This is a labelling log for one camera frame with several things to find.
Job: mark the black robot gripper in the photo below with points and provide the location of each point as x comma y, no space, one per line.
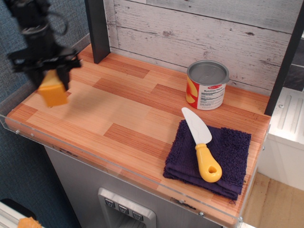
44,53

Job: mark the yellow cheese wedge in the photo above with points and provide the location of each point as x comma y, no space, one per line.
52,90

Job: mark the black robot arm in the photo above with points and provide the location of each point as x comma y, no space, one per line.
33,13

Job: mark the toy tin can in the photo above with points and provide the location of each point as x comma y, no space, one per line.
206,83

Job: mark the grey toy fridge cabinet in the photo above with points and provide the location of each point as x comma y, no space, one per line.
82,181

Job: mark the silver dispenser button panel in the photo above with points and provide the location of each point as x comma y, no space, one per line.
120,212

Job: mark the white black corner object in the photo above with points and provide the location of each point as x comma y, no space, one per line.
11,212

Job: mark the orange sponge piece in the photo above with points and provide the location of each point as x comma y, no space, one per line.
28,223

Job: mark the clear acrylic table guard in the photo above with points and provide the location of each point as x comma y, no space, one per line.
122,115

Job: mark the folded purple towel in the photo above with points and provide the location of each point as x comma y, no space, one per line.
227,151

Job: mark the white toy sink unit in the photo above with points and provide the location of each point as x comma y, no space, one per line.
282,156

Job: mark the dark left shelf post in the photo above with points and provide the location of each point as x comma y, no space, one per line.
95,11

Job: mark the dark shelf post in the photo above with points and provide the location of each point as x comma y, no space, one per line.
95,11
286,63

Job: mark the toy knife yellow handle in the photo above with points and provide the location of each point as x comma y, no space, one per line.
202,145

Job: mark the dark right shelf post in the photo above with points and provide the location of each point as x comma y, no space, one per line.
286,63

